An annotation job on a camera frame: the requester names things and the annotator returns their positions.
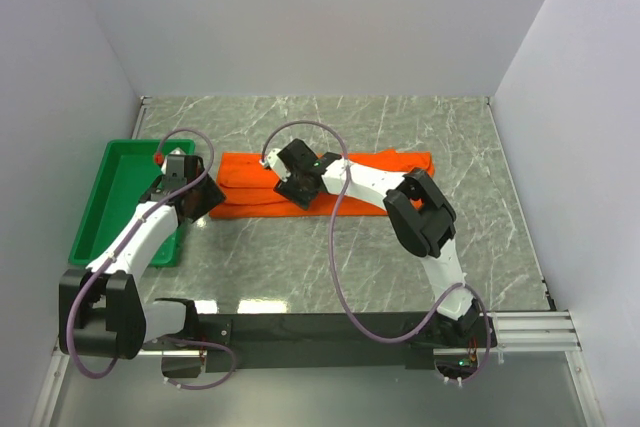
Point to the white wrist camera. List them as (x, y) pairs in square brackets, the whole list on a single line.
[(167, 154), (272, 162)]

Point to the orange t-shirt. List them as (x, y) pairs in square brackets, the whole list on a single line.
[(249, 189)]

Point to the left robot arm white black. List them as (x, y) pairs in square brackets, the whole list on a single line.
[(101, 313)]

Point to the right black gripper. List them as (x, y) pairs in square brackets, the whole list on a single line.
[(287, 191)]

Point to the green plastic tray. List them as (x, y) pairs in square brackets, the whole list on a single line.
[(126, 171)]

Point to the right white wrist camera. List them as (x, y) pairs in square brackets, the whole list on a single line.
[(272, 162)]

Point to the aluminium frame rail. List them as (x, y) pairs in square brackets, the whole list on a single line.
[(534, 377)]

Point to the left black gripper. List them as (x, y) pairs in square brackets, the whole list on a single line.
[(213, 196)]

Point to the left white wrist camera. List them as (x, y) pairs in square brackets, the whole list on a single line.
[(167, 154)]

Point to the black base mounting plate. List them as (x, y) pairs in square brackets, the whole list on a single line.
[(280, 341)]

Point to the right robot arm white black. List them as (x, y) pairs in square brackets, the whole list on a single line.
[(422, 219)]

